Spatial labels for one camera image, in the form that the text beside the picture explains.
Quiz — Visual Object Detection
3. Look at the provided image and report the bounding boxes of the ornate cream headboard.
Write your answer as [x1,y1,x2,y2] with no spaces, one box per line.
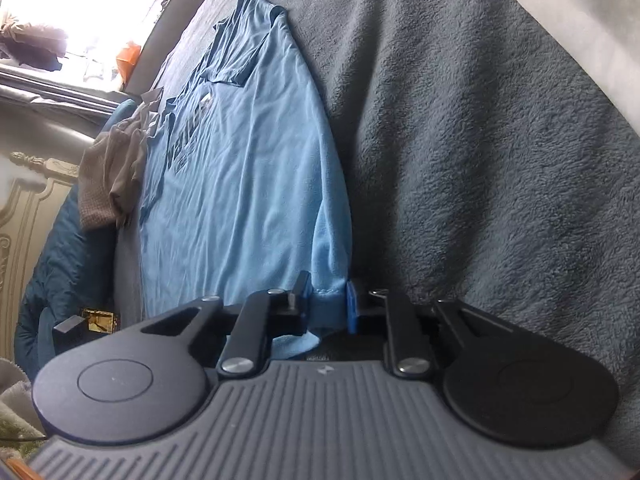
[0,151,81,306]

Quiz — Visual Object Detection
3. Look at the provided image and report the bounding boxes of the light blue t-shirt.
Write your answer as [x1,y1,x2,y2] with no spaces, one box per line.
[140,0,353,361]

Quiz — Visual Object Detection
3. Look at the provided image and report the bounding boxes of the grey fleece bed blanket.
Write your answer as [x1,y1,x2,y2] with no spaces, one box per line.
[112,0,640,441]

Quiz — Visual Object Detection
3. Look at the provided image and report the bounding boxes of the green fuzzy cloth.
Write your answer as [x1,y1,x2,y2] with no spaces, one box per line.
[0,412,36,443]

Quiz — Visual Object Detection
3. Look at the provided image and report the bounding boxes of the cream garment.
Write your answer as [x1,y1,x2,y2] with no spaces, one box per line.
[95,110,156,211]

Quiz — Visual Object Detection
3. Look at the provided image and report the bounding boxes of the dark hanging clothes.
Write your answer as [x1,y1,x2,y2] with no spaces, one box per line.
[0,10,68,71]

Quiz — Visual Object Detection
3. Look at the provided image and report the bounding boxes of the orange bag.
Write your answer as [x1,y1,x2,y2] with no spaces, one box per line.
[117,42,141,78]

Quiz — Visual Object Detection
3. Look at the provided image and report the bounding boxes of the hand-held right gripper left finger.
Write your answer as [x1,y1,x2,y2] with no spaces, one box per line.
[141,270,315,378]

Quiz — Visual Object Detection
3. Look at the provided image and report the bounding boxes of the teal quilted blanket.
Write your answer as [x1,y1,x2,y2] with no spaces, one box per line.
[14,97,138,386]

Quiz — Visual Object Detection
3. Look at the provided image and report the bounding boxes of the shiny gold object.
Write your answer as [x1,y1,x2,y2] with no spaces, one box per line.
[82,309,122,334]

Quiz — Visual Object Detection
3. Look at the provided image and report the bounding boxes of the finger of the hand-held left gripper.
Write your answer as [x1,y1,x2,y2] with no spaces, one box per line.
[52,314,87,337]

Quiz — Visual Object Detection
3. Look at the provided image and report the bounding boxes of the white fuzzy cloth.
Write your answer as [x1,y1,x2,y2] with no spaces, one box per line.
[0,357,48,441]

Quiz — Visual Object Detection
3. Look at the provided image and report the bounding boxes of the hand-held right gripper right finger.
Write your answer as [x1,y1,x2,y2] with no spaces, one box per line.
[346,279,516,380]

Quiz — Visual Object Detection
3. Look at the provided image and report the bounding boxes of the white shirt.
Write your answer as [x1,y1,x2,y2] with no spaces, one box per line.
[140,87,166,111]

